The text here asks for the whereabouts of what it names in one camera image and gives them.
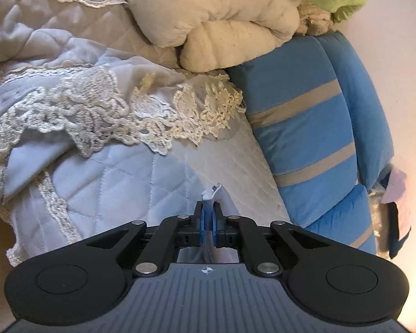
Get dark navy cushion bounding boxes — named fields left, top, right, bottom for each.
left=387, top=202, right=410, bottom=259

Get left blue striped pillow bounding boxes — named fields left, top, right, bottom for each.
left=228, top=36, right=358, bottom=227

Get tan knitted blanket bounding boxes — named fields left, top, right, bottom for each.
left=295, top=0, right=334, bottom=36

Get quilted white bedspread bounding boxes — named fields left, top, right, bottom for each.
left=0, top=0, right=288, bottom=266

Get right blue striped pillow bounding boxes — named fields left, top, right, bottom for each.
left=306, top=184, right=376, bottom=255

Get pink paper tag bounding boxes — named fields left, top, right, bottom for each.
left=381, top=165, right=412, bottom=236

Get plain blue pillow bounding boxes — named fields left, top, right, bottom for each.
left=318, top=32, right=394, bottom=190

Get beige folded comforter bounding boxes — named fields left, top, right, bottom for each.
left=127, top=0, right=301, bottom=72

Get blue-grey sweatpants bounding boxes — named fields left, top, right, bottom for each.
left=177, top=183, right=240, bottom=264

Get blue striped pillow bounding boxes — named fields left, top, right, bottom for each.
left=306, top=184, right=376, bottom=255
left=228, top=36, right=358, bottom=227

